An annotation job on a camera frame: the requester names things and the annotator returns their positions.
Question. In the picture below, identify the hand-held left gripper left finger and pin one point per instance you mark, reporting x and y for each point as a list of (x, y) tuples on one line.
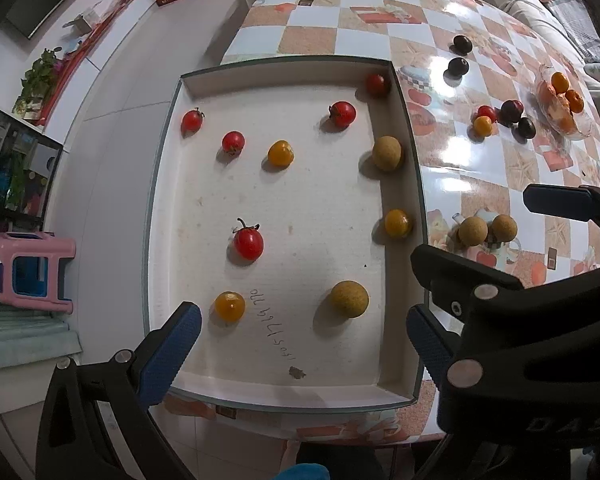
[(175, 350)]

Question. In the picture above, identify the small white carton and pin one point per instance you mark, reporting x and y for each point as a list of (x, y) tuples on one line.
[(82, 21)]

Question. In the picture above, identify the pale green cushion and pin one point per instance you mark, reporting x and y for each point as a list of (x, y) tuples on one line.
[(25, 340)]

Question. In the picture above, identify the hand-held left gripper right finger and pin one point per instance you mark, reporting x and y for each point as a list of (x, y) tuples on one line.
[(430, 340)]

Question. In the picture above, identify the grey striped blanket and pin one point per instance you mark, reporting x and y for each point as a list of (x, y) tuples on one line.
[(580, 25)]

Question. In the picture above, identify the white sofa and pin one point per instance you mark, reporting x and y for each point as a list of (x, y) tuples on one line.
[(510, 5)]

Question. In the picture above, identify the red cherry tomato long stem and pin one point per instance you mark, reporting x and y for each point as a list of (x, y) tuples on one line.
[(248, 243)]

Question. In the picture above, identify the pink plastic stool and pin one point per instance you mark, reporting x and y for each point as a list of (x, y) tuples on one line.
[(35, 247)]

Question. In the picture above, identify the dark purple plum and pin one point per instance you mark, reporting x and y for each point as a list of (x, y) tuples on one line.
[(457, 67), (526, 128), (462, 44), (511, 111)]

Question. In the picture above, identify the green potted plant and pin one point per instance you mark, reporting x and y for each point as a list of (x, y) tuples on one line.
[(40, 75)]

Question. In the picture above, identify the orange mandarin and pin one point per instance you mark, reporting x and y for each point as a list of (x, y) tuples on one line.
[(560, 81), (575, 101), (546, 92), (562, 115)]

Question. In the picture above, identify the small red cherry tomato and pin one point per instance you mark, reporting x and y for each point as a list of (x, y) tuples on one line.
[(376, 84)]

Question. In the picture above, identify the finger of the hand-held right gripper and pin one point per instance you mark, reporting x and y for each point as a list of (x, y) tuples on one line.
[(555, 202), (455, 280)]

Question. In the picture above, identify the person's blue clothing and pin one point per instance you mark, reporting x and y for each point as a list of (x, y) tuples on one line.
[(300, 471)]

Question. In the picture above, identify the black glass cabinet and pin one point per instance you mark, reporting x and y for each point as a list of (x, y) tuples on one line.
[(10, 160)]

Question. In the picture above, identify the brown round fruit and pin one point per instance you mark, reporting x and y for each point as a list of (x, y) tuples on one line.
[(387, 153), (349, 298), (472, 230), (503, 228)]

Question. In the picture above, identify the clear glass bowl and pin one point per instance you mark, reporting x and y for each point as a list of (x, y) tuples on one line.
[(582, 127)]

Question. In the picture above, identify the yellow cherry tomato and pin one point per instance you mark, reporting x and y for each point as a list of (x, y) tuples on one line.
[(398, 223), (230, 306), (483, 126), (280, 153)]

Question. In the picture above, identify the white tray box green rim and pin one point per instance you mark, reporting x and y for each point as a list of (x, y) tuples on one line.
[(305, 240)]

